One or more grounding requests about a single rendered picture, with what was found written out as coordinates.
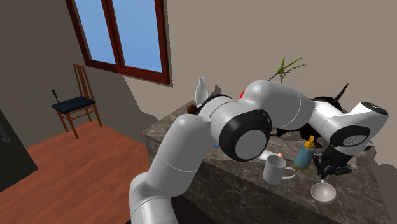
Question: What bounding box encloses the blue bottle with yellow cap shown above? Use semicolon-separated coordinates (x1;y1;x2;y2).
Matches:
293;135;316;171

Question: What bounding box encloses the white ladle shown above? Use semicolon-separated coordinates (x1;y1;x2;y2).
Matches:
310;179;337;205

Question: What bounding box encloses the white mug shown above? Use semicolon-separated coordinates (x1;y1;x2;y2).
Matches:
262;155;296;186

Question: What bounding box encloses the white tube with pink tip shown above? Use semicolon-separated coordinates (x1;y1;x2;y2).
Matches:
256;148;284;162

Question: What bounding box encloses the green plant sprig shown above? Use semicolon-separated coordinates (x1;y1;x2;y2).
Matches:
267;57;309;85

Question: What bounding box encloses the white bottle vase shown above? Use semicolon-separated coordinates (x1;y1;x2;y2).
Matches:
194;76;210;108

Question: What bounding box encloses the red-framed window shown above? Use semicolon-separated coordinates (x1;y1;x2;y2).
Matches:
64;0;172;86

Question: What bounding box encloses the wooden chair with blue seat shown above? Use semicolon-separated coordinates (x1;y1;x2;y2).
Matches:
50;63;103;140

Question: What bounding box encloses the black cabinet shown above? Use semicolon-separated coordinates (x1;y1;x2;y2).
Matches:
0;108;39;193

